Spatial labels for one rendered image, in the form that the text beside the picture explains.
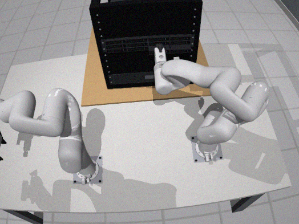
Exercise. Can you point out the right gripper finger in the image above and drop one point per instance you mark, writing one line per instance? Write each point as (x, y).
(160, 47)

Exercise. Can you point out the black metal rack frame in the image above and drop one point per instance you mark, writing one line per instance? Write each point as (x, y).
(133, 18)

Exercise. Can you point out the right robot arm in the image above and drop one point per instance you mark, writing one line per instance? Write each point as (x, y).
(219, 125)

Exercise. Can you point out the tan flat board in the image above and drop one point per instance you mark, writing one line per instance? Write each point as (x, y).
(95, 91)

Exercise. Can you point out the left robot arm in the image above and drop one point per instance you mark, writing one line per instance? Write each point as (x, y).
(19, 109)

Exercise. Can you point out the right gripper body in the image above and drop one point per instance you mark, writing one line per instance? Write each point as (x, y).
(160, 56)

